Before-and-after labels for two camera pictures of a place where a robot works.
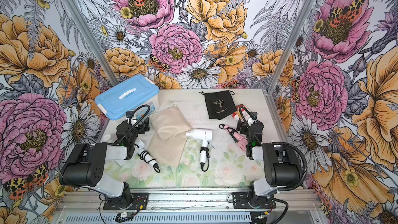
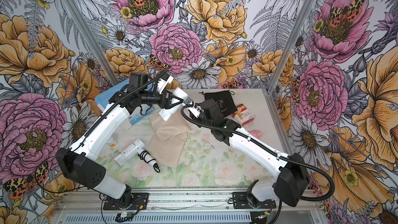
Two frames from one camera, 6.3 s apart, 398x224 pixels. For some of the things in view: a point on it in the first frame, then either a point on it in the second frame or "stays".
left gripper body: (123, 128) to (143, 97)
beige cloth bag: (169, 122) stays
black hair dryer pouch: (219, 104) stays
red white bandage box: (236, 115) stays
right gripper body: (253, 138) to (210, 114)
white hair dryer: (205, 135) to (166, 113)
